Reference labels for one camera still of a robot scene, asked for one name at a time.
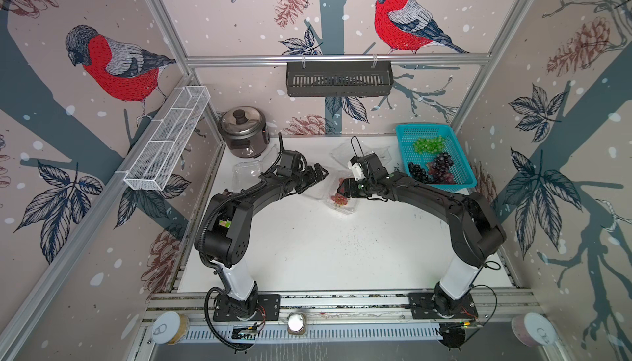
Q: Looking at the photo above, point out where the green grape bunch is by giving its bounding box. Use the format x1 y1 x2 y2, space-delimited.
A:
413 137 445 155

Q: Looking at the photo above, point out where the red grape bunch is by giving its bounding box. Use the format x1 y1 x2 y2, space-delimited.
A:
330 178 349 207

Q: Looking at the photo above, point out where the silver rice cooker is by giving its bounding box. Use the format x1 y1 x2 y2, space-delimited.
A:
218 106 270 159

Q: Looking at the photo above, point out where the small round silver light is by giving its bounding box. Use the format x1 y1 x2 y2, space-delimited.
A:
287 313 307 336

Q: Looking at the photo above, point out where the white tape roll right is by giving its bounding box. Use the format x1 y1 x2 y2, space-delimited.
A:
511 313 558 347

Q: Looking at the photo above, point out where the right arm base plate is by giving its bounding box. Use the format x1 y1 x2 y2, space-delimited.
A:
407 292 478 320

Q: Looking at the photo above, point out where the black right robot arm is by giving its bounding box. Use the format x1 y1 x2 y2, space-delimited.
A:
337 154 506 318

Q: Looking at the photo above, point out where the black hanging wire basket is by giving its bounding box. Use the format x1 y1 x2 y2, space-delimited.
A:
286 61 394 98

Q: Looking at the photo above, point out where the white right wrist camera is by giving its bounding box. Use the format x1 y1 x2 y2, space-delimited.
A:
347 158 365 181

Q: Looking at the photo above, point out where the dark purple grape bunch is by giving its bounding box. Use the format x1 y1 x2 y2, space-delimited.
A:
427 152 455 184

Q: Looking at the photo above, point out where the teal plastic basket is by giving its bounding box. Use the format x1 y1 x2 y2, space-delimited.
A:
396 123 477 193

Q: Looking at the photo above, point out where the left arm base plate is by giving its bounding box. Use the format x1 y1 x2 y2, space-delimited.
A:
210 295 281 322

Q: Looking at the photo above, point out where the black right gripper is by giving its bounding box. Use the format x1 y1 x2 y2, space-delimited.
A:
336 176 377 196

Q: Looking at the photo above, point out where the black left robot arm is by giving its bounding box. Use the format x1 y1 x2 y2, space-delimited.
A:
194 140 329 320

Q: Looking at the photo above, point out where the white wire mesh shelf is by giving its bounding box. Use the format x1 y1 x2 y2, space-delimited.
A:
123 86 210 191

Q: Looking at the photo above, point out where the clear clamshell container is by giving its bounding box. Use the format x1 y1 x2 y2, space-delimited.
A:
330 142 392 168
232 145 279 192
302 174 359 215

